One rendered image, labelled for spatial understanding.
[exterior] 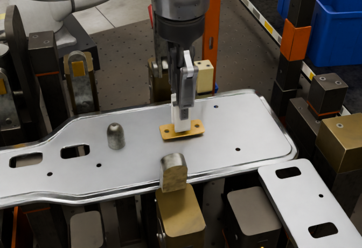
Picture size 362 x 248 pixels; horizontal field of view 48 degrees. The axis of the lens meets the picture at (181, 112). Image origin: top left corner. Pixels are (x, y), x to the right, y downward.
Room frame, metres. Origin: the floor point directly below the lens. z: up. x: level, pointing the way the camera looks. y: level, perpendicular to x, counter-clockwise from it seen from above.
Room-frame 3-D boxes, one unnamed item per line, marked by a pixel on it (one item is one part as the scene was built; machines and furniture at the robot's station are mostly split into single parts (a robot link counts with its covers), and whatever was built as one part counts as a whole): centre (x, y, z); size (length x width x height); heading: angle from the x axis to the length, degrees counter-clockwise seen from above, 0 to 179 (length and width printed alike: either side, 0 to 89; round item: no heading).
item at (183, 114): (0.55, -0.01, 1.08); 0.03 x 0.01 x 0.05; 14
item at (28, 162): (0.51, 0.28, 0.84); 0.12 x 0.05 x 0.29; 14
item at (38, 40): (0.73, 0.28, 0.91); 0.07 x 0.05 x 0.42; 14
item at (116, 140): (0.55, 0.12, 1.02); 0.03 x 0.03 x 0.07
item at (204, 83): (0.72, -0.05, 0.88); 0.04 x 0.04 x 0.37; 14
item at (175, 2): (0.58, 0.00, 1.28); 0.09 x 0.09 x 0.06
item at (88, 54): (0.74, 0.22, 0.88); 0.11 x 0.07 x 0.37; 14
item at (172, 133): (0.58, 0.00, 1.01); 0.08 x 0.04 x 0.01; 104
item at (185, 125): (0.57, 0.00, 1.05); 0.03 x 0.01 x 0.07; 104
